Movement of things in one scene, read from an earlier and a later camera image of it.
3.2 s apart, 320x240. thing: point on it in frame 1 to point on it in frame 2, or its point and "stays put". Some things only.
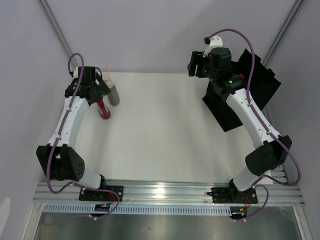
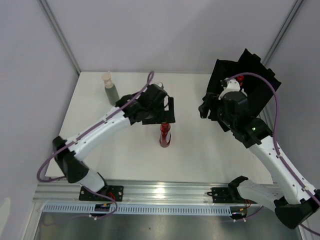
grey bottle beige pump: x=113 y=96 stays put
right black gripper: x=192 y=65 to x=204 y=107
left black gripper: x=102 y=90 to x=159 y=120
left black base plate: x=88 y=195 stays put
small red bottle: x=103 y=110 to x=165 y=138
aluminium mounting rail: x=162 y=191 stays put
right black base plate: x=232 y=195 stays put
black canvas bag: x=263 y=83 stays put
